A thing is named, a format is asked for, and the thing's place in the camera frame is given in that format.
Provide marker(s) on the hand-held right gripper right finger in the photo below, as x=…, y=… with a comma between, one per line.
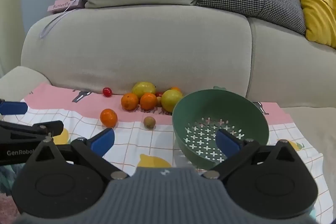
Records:
x=228, y=145

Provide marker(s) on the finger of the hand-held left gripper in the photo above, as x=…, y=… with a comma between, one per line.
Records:
x=14, y=108
x=36, y=128

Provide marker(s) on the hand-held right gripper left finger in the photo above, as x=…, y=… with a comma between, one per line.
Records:
x=103, y=141

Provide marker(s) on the green plastic colander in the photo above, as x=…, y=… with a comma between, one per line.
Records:
x=223, y=106

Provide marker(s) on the brown longan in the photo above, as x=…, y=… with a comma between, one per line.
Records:
x=149, y=123
x=159, y=101

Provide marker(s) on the yellow lemon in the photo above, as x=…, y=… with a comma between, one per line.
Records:
x=143, y=88

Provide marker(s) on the yellow green pear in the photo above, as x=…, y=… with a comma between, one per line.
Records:
x=171, y=100

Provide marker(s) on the small orange mandarin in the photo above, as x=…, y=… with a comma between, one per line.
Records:
x=176, y=88

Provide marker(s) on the red cherry tomato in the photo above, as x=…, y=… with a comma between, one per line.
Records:
x=158, y=94
x=107, y=92

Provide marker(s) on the printed pink checked cloth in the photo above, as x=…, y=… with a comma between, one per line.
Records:
x=157, y=134

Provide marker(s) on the pink fluffy rug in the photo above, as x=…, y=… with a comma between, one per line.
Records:
x=6, y=208

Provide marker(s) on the beige fabric sofa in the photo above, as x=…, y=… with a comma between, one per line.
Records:
x=144, y=50

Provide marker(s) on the yellow cushion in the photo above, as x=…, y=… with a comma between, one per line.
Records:
x=317, y=3

